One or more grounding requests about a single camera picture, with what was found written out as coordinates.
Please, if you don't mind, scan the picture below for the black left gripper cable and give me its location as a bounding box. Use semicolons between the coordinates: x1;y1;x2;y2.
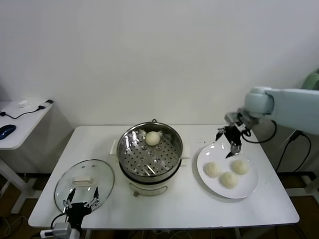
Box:
51;211;68;231

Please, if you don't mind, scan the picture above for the glass lid with cream handle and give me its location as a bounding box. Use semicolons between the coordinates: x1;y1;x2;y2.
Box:
54;159;115;215

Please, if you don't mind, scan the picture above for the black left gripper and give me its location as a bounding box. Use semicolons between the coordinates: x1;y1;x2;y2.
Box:
62;186;100;231

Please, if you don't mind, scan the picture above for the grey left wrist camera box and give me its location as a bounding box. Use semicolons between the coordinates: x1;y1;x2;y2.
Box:
53;222;72;239

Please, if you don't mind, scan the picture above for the white steamed baozi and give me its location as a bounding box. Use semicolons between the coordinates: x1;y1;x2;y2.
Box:
145;131;160;146
204;161;222;178
219;171;240;190
231;159;250;175

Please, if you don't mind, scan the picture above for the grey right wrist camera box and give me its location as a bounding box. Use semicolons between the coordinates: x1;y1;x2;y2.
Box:
225;112;246;125

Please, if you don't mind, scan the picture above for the steel steamer pot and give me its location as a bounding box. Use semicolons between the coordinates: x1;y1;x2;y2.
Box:
109;139;191;197

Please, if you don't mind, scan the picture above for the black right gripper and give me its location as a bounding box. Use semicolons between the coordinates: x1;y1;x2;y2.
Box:
215;125;244;159

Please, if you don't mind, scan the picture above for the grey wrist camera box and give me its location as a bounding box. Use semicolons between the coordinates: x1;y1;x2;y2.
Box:
53;222;72;239
225;112;246;125

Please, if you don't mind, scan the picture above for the black cable with usb adapter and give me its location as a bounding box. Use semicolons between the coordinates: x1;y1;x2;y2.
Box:
0;99;54;119

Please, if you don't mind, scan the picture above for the pale green rounded object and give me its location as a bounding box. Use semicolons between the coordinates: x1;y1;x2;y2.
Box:
303;68;319;91

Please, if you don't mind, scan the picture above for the black hanging background cable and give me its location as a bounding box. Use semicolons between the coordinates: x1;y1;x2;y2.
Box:
276;130;312;173

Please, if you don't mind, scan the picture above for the blue computer mouse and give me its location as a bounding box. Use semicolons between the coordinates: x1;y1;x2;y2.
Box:
0;124;17;140

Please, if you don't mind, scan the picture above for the stainless steel steamer basket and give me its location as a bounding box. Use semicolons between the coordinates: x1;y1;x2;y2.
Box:
116;121;184;182

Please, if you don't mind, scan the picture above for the white round plate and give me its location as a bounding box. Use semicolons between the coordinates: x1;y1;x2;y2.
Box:
196;143;259;199

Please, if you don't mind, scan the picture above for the white side desk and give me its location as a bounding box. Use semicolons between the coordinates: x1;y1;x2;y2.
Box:
0;100;54;215

